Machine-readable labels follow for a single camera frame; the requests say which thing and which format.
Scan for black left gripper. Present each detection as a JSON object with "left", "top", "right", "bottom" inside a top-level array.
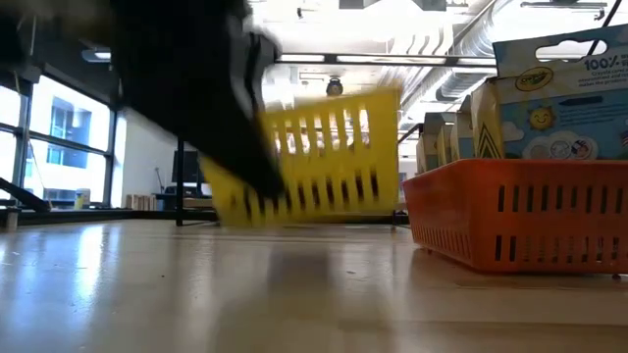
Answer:
[{"left": 110, "top": 0, "right": 287, "bottom": 198}]

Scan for yellow plastic basket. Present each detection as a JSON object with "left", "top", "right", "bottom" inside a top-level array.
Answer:
[{"left": 199, "top": 86, "right": 402, "bottom": 227}]

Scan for green yellow crayon box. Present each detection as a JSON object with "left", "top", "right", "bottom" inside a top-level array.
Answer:
[{"left": 469, "top": 76, "right": 505, "bottom": 161}]

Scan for large blue Crayola box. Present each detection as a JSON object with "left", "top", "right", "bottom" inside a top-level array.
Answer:
[{"left": 492, "top": 24, "right": 628, "bottom": 161}]

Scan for dark monitor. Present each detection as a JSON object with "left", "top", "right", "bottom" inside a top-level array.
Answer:
[{"left": 171, "top": 149, "right": 206, "bottom": 185}]

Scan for wooden blocks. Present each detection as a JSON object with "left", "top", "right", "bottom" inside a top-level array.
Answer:
[{"left": 125, "top": 193, "right": 158, "bottom": 212}]

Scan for long ceiling light bar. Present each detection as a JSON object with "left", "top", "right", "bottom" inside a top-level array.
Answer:
[{"left": 80, "top": 47, "right": 497, "bottom": 69}]

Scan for pale cardboard box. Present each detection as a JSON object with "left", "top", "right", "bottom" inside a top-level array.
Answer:
[{"left": 415, "top": 111, "right": 457, "bottom": 174}]

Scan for black diagonal strut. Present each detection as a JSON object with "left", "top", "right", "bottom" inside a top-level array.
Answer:
[{"left": 0, "top": 176, "right": 51, "bottom": 214}]

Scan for pale blue crayon box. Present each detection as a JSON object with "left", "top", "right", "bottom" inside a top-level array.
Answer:
[{"left": 448, "top": 95, "right": 475, "bottom": 163}]

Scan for orange plastic basket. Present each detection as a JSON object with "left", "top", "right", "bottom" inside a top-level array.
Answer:
[{"left": 401, "top": 157, "right": 628, "bottom": 276}]

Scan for black metal frame post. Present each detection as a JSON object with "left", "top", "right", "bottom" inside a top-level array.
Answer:
[
  {"left": 175, "top": 136, "right": 186, "bottom": 227},
  {"left": 396, "top": 122, "right": 426, "bottom": 146}
]

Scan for black table edge rail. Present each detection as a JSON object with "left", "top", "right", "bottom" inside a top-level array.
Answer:
[{"left": 0, "top": 208, "right": 220, "bottom": 227}]

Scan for silver ventilation duct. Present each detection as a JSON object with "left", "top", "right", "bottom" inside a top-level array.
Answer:
[{"left": 401, "top": 0, "right": 497, "bottom": 112}]

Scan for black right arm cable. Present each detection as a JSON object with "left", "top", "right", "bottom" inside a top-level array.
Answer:
[{"left": 586, "top": 0, "right": 624, "bottom": 58}]

